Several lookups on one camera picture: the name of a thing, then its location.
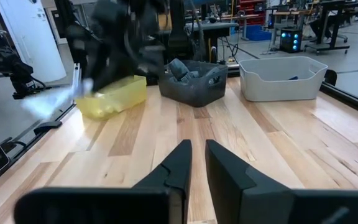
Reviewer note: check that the blue storage crate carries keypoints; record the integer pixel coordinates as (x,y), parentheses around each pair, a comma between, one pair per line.
(258,33)

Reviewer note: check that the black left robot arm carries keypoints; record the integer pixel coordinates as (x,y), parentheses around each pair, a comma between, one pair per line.
(179,31)

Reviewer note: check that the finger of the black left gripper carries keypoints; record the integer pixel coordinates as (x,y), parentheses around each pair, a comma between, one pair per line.
(101,74)
(124,70)

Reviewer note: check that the red tool cabinet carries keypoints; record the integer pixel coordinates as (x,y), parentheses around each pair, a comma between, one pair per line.
(252,11)

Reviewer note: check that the silver aluminium bracket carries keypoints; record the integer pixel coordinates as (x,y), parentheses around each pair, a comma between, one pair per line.
(77,74)

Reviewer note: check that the light grey plastic bin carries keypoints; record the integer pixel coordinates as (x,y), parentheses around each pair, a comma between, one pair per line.
(275,87)

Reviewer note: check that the yellow translucent plastic bin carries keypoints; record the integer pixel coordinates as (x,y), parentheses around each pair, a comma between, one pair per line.
(117,96)

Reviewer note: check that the white round column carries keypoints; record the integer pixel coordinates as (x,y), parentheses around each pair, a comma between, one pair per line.
(33,37)

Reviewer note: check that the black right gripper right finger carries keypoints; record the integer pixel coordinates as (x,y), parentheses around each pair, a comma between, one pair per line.
(235,186)

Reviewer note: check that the black computer tower blue lights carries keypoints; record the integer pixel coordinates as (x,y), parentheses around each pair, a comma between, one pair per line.
(291,40)

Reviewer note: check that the black table-edge clamp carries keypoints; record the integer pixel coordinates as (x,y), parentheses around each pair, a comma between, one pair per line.
(47,127)

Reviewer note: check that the black standing desk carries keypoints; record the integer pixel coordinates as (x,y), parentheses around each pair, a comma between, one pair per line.
(328,47)

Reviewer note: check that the grey desk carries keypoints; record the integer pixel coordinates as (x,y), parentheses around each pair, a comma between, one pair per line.
(216,26)

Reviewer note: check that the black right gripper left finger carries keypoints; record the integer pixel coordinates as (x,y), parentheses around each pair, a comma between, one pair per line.
(179,168)

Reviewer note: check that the black edge mount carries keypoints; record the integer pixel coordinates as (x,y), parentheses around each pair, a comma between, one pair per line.
(331,77)

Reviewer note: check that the small blue-white toothpaste tube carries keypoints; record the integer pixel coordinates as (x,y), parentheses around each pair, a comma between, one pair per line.
(82,88)

